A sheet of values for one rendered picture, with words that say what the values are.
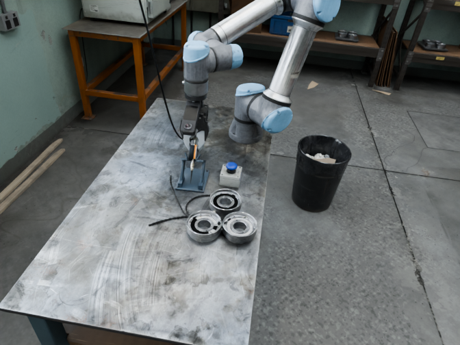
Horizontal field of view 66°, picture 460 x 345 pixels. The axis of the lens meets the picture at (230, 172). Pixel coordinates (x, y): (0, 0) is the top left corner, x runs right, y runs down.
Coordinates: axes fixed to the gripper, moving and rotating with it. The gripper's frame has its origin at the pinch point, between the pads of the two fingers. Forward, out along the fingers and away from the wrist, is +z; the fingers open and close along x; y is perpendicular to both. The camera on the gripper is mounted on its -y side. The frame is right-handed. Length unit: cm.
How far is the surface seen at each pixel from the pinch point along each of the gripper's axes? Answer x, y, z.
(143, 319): 1, -57, 12
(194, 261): -7.5, -38.3, 11.9
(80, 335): 24, -50, 37
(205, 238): -9.4, -31.7, 9.3
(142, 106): 75, 165, 72
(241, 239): -19.7, -30.6, 9.1
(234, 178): -15.0, -3.9, 7.6
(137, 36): 73, 163, 14
